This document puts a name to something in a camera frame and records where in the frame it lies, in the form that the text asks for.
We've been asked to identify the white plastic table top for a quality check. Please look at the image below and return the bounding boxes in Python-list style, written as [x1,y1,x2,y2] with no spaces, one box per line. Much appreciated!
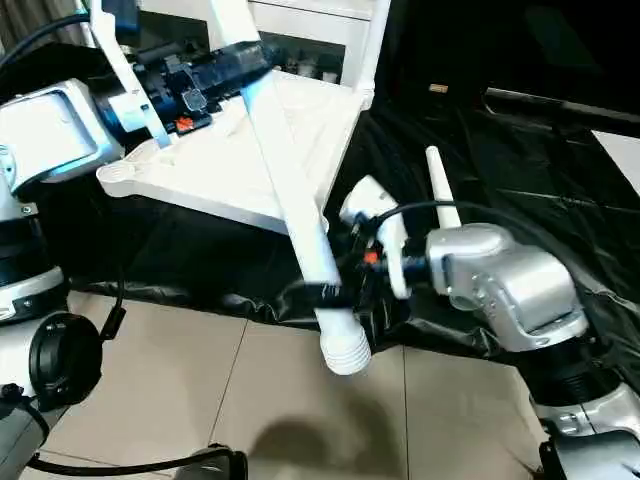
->
[95,70,376,237]

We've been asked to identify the white plastic table leg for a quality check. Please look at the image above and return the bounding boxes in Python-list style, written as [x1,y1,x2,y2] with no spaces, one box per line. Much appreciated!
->
[425,145,463,231]
[208,0,373,377]
[352,0,393,109]

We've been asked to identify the white cabinet with glass doors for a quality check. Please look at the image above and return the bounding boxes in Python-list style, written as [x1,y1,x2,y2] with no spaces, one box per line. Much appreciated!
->
[140,0,393,87]

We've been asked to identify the grey curtain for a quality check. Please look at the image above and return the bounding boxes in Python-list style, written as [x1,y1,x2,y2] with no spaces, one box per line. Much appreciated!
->
[0,0,91,51]

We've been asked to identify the robot leg with black foot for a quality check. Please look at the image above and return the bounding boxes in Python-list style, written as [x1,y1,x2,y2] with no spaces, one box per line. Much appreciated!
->
[185,448,251,480]

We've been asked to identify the black work mat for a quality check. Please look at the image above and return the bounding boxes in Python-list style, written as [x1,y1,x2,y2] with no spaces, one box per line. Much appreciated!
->
[0,40,640,361]

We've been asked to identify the black metal bar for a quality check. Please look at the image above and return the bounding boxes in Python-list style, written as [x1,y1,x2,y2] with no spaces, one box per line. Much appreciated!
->
[484,87,640,127]

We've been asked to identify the white flat panel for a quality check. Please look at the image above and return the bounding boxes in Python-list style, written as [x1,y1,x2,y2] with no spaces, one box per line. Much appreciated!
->
[592,130,640,197]

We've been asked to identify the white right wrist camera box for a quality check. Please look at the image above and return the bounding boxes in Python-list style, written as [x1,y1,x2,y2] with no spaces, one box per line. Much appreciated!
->
[338,175,411,301]

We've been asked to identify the black left wrist camera cable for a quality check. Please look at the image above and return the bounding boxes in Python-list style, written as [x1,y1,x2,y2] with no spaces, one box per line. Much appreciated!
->
[0,10,233,477]

